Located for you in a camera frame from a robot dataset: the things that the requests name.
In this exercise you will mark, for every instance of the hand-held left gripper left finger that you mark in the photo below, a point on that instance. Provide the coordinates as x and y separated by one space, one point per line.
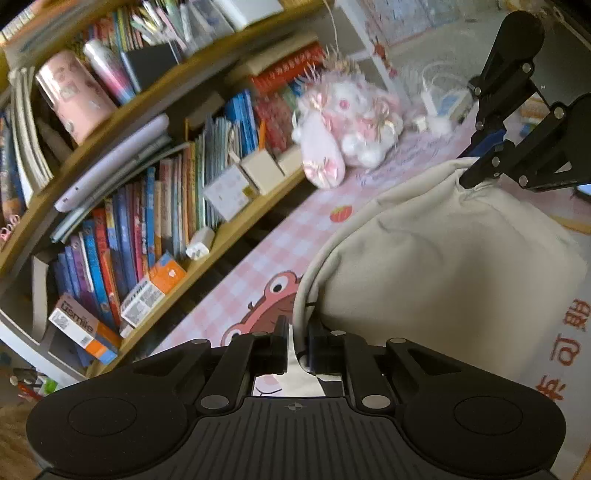
279 344

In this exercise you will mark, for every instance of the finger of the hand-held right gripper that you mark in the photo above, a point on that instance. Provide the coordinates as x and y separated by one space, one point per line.
491 141
475 173

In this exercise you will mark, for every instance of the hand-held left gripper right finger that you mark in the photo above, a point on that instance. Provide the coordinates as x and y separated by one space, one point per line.
317 344

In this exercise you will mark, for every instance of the cream garment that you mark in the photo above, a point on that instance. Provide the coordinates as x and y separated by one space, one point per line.
438 277

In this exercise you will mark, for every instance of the pink checked printed mat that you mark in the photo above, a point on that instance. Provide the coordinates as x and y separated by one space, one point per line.
277 240

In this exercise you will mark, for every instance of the wooden bookshelf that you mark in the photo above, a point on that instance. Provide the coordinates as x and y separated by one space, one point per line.
240 226

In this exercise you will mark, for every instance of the white power adapter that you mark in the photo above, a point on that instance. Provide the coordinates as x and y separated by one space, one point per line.
200 243

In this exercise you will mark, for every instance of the orange small box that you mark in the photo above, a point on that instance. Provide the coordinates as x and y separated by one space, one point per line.
168 273

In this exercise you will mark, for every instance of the pink white plush toy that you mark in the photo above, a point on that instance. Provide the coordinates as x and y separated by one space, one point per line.
351 115

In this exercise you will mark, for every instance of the white barcode box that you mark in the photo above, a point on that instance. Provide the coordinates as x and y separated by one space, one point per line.
141 302

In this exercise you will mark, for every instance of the white printed box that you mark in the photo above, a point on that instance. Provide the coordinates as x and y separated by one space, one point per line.
228 191

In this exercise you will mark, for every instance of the plain cardboard box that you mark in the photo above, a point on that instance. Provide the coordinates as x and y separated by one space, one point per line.
291 160
262 171

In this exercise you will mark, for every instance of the row of colourful books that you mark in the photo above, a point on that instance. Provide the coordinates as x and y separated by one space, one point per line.
124 240

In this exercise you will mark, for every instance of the orange white long box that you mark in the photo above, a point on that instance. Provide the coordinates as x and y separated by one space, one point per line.
83 330

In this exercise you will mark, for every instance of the row of thin blue books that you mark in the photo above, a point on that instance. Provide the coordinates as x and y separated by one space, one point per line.
226 129

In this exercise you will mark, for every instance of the pen holder with pens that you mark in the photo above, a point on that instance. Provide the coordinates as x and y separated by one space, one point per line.
30 385

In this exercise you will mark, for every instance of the white flat box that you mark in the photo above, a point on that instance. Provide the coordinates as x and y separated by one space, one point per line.
249 11

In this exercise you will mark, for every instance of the orange fluffy fur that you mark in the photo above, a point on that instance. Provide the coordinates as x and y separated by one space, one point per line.
11 438

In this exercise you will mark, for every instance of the black box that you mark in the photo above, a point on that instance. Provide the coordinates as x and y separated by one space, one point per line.
150 67

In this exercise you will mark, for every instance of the pink printed cup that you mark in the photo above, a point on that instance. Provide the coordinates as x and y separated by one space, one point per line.
74 97

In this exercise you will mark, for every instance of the gradient pink blue bottle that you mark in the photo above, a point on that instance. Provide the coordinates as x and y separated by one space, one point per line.
111 69

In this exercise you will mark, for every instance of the stack of white folders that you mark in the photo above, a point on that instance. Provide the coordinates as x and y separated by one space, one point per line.
30 134

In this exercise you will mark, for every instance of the bunch of pens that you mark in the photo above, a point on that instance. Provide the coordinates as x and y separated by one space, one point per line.
157 21

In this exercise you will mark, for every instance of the white furniture frame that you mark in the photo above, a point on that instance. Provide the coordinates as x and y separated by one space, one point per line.
364 41

